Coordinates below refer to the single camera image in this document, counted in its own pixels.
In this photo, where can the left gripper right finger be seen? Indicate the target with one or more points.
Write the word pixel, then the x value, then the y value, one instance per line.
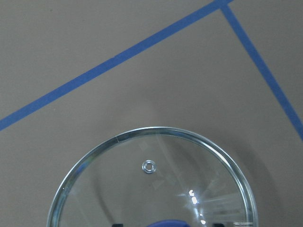
pixel 218 225

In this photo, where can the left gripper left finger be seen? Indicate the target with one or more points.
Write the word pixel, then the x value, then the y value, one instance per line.
pixel 118 225

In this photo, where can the glass pot lid blue knob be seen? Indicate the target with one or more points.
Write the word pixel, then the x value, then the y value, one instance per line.
pixel 154 177

